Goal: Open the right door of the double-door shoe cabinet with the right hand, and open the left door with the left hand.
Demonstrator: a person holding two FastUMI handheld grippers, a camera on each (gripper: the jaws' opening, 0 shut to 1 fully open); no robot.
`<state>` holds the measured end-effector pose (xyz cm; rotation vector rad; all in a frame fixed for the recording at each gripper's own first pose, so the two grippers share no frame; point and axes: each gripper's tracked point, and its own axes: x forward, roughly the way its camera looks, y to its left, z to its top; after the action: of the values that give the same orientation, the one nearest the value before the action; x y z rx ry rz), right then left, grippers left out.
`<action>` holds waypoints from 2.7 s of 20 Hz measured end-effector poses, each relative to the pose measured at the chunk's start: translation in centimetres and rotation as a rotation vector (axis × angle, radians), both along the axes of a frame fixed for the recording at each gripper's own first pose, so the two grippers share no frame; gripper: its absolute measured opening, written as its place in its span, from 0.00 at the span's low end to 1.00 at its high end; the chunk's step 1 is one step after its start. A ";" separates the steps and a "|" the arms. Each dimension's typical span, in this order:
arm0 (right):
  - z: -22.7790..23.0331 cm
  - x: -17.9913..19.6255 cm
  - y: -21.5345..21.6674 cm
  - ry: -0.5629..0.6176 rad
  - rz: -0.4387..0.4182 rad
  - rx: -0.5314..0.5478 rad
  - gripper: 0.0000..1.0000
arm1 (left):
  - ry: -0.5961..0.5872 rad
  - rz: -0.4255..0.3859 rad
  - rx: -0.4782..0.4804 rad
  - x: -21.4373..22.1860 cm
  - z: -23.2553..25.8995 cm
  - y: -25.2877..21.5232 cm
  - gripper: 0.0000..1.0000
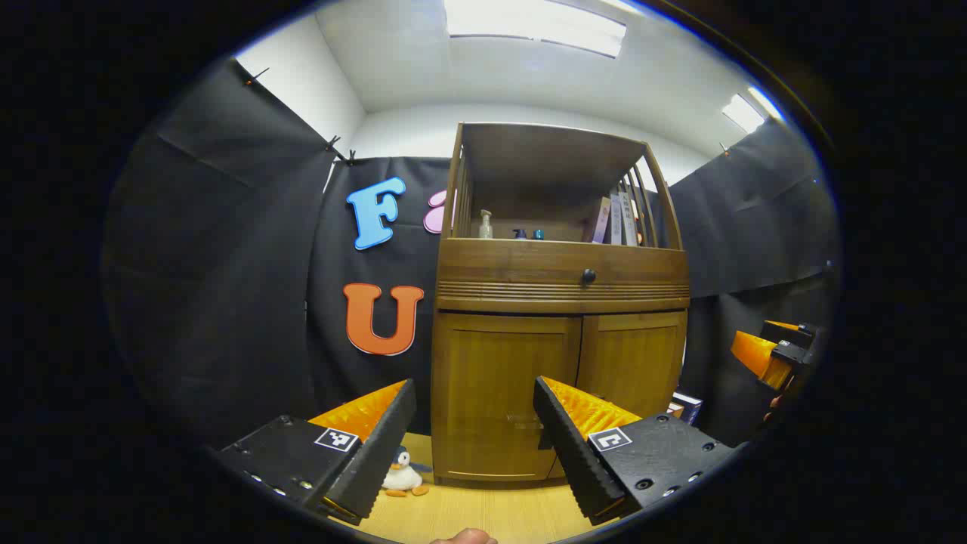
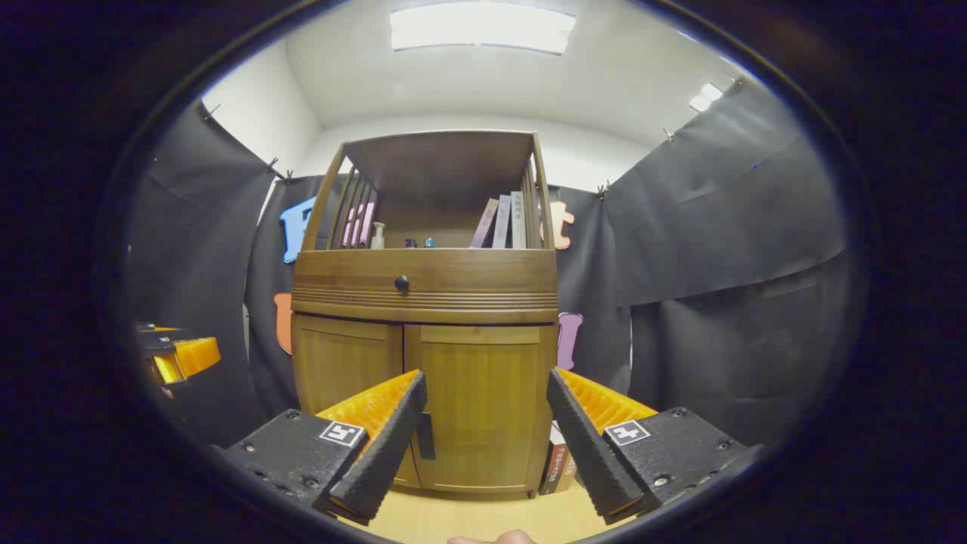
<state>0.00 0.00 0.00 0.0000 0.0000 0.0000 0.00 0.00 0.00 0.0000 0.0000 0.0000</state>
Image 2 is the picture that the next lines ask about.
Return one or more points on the wooden cabinet drawer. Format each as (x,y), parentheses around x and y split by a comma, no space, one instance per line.
(468,279)

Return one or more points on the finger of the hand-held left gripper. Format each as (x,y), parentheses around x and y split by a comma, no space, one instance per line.
(198,355)

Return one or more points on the small ceiling light panel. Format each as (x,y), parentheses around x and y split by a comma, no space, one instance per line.
(706,97)

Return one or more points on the black backdrop cloth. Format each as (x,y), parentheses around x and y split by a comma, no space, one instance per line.
(718,227)

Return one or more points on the wooden cabinet door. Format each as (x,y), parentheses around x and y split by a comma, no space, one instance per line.
(344,363)
(483,400)

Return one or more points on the pale pink leaning book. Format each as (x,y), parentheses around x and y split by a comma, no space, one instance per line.
(483,225)

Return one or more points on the large ceiling light panel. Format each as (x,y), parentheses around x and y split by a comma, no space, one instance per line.
(483,27)

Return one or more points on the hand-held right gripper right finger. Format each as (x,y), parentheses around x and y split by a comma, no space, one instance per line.
(585,446)

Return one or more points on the beige pump bottle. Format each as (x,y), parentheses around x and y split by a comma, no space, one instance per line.
(378,238)

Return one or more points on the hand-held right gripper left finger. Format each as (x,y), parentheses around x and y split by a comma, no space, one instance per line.
(393,438)

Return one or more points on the grey upright book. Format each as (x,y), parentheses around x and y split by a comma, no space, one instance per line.
(502,223)

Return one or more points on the wooden double-door shoe cabinet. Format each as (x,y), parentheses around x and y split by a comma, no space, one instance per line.
(453,298)

